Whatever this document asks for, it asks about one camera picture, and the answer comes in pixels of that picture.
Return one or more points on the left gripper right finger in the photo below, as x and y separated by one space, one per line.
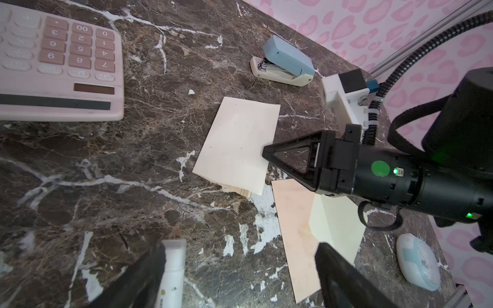
342 285

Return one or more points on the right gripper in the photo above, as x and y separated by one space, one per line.
328 167

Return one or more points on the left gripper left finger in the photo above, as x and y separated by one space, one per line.
139 285

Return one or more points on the white glue stick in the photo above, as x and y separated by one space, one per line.
170 292

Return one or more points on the beige lined letter paper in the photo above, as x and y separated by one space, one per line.
232 151

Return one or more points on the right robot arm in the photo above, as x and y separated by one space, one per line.
439 163

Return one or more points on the white alarm clock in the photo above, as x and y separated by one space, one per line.
417 262

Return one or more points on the pink calculator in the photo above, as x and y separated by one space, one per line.
59 69

